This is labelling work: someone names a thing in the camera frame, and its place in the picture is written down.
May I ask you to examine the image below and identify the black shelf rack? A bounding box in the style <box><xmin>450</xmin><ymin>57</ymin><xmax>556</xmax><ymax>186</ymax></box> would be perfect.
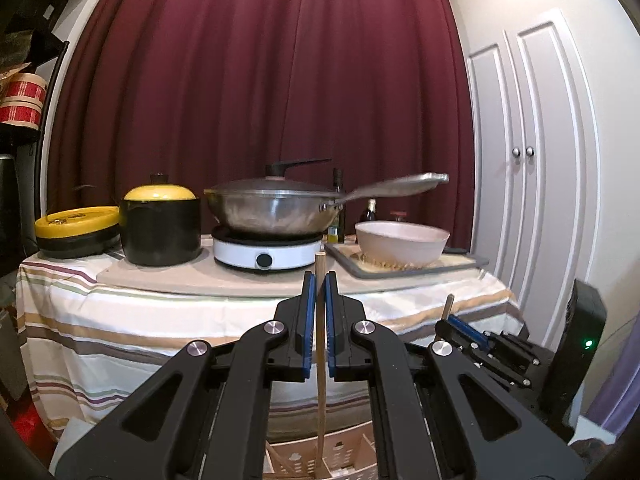
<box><xmin>0</xmin><ymin>0</ymin><xmax>71</xmax><ymax>271</ymax></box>

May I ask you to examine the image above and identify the white wardrobe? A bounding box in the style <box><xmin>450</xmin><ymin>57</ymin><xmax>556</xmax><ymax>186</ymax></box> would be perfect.
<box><xmin>466</xmin><ymin>7</ymin><xmax>601</xmax><ymax>346</ymax></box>

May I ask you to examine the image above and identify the red and white round box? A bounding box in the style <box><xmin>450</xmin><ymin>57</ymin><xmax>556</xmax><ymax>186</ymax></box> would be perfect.
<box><xmin>0</xmin><ymin>72</ymin><xmax>47</xmax><ymax>128</ymax></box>

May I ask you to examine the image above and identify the white induction cooker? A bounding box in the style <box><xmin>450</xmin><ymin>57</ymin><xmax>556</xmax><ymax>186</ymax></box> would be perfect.
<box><xmin>212</xmin><ymin>225</ymin><xmax>325</xmax><ymax>273</ymax></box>

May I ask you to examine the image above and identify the striped tablecloth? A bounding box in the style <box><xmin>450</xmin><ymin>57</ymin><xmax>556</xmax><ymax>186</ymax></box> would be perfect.
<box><xmin>15</xmin><ymin>250</ymin><xmax>526</xmax><ymax>441</ymax></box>

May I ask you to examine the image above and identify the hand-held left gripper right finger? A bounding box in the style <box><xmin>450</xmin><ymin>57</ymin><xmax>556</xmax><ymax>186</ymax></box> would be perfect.
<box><xmin>324</xmin><ymin>270</ymin><xmax>588</xmax><ymax>480</ymax></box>

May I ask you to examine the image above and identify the beige board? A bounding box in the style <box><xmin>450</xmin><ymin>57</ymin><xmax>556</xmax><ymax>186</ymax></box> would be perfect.
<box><xmin>97</xmin><ymin>247</ymin><xmax>486</xmax><ymax>297</ymax></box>

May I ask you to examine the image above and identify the wok lid with black handle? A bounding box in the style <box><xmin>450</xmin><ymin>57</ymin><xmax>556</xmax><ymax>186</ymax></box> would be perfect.
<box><xmin>205</xmin><ymin>159</ymin><xmax>346</xmax><ymax>196</ymax></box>

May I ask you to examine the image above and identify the woven straw trivet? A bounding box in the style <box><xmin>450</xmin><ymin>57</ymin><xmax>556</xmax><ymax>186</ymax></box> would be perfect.
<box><xmin>359</xmin><ymin>254</ymin><xmax>403</xmax><ymax>270</ymax></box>

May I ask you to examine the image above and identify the grey tray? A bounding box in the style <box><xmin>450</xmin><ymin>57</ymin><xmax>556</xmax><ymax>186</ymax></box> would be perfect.
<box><xmin>325</xmin><ymin>242</ymin><xmax>491</xmax><ymax>281</ymax></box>

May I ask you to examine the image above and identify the maroon curtain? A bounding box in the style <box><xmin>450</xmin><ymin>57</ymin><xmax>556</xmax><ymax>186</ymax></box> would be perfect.
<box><xmin>47</xmin><ymin>0</ymin><xmax>476</xmax><ymax>256</ymax></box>

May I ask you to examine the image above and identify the steel wok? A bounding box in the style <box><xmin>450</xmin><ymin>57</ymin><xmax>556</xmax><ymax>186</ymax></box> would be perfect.
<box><xmin>204</xmin><ymin>172</ymin><xmax>450</xmax><ymax>241</ymax></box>

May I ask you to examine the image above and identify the black pot with yellow lid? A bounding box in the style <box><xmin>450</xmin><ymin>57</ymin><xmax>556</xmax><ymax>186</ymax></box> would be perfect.
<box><xmin>119</xmin><ymin>173</ymin><xmax>202</xmax><ymax>267</ymax></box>

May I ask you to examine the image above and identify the flat black pan yellow lid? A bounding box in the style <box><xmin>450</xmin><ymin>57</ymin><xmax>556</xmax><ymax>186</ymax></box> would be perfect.
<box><xmin>34</xmin><ymin>206</ymin><xmax>121</xmax><ymax>260</ymax></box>

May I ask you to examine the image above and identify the pink plastic utensil basket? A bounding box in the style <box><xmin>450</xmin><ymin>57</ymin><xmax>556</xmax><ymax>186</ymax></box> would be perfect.
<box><xmin>264</xmin><ymin>417</ymin><xmax>383</xmax><ymax>480</ymax></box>

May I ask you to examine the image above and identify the white bowl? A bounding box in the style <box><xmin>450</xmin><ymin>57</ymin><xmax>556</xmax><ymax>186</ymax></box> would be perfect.
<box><xmin>355</xmin><ymin>221</ymin><xmax>452</xmax><ymax>268</ymax></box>

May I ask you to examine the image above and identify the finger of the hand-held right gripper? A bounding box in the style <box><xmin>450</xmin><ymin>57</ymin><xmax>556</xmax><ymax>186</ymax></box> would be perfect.
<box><xmin>434</xmin><ymin>319</ymin><xmax>532</xmax><ymax>392</ymax></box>
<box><xmin>446</xmin><ymin>314</ymin><xmax>542</xmax><ymax>380</ymax></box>

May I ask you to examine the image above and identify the green olive oil bottle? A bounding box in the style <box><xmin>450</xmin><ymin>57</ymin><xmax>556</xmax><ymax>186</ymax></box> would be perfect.
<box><xmin>327</xmin><ymin>169</ymin><xmax>347</xmax><ymax>244</ymax></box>

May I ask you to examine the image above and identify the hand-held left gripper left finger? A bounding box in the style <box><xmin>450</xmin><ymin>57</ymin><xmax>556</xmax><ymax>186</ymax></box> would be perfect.
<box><xmin>50</xmin><ymin>270</ymin><xmax>317</xmax><ymax>480</ymax></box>

